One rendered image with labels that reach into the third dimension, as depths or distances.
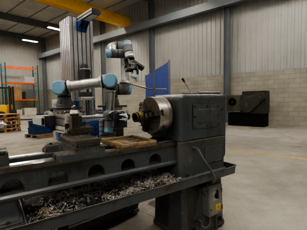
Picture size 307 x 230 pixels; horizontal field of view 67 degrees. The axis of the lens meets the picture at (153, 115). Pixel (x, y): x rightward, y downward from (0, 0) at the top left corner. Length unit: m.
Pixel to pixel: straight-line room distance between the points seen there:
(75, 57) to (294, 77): 10.11
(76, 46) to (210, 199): 1.89
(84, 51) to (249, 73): 10.16
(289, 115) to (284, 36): 3.38
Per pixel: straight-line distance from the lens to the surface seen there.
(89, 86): 2.03
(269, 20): 12.28
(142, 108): 1.94
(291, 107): 11.56
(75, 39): 2.51
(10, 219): 1.59
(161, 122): 1.83
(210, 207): 2.24
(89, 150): 1.50
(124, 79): 2.44
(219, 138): 2.23
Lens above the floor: 1.21
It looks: 4 degrees down
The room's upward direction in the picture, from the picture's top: 1 degrees counter-clockwise
